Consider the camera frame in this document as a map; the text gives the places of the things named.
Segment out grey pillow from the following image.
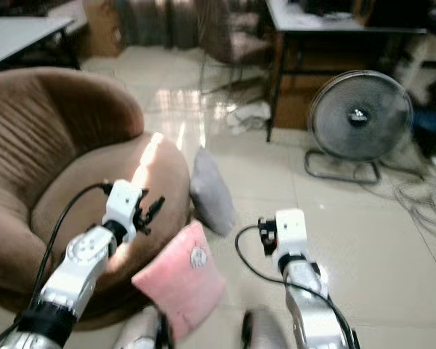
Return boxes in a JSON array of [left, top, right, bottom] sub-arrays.
[[189, 146, 238, 238]]

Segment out pink pillow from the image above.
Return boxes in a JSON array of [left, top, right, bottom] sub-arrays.
[[131, 221, 227, 342]]

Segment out brown round sofa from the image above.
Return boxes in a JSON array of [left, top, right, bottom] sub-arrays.
[[0, 67, 192, 329]]

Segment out grey floor fan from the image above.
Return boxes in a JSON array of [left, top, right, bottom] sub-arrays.
[[304, 69, 416, 185]]

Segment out silver right robot leg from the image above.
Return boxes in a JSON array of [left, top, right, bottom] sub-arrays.
[[241, 307, 297, 349]]

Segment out silver robot leg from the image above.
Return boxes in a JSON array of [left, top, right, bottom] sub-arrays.
[[241, 307, 297, 349], [115, 305, 173, 349]]

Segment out silver left robot leg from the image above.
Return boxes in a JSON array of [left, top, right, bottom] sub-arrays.
[[115, 305, 173, 349]]

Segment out white crumpled cloth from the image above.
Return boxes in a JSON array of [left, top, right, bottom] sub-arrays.
[[222, 100, 272, 136]]

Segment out brown cardboard box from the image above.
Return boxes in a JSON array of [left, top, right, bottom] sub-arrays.
[[80, 0, 125, 60]]

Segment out grey curtain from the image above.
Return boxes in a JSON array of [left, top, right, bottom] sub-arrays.
[[115, 0, 209, 49]]

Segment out brown padded chair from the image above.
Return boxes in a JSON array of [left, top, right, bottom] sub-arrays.
[[195, 0, 275, 97]]

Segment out blue bag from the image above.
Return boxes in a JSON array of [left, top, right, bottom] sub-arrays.
[[412, 105, 436, 158]]

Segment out white table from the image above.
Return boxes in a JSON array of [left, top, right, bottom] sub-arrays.
[[0, 16, 82, 73]]

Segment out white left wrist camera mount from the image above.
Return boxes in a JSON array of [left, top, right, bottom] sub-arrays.
[[105, 179, 146, 241]]

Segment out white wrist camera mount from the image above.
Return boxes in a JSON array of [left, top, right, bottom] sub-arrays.
[[105, 179, 146, 241], [272, 209, 310, 271]]

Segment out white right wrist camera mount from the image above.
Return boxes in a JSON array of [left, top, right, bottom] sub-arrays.
[[272, 209, 310, 271]]

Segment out black floor cables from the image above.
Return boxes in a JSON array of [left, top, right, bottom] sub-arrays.
[[378, 161, 436, 241]]

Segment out black frame desk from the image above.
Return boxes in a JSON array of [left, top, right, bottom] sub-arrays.
[[263, 0, 431, 143]]

